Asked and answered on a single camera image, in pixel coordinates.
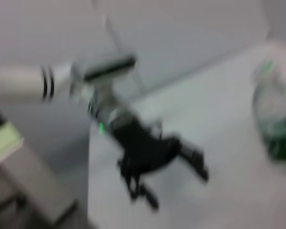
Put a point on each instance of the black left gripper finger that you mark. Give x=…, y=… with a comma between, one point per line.
x=138, y=186
x=195, y=159

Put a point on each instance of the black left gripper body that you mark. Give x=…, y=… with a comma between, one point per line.
x=143, y=152

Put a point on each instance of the clear water bottle green label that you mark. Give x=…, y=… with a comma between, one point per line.
x=276, y=114

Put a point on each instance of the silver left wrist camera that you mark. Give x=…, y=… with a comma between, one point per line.
x=109, y=68

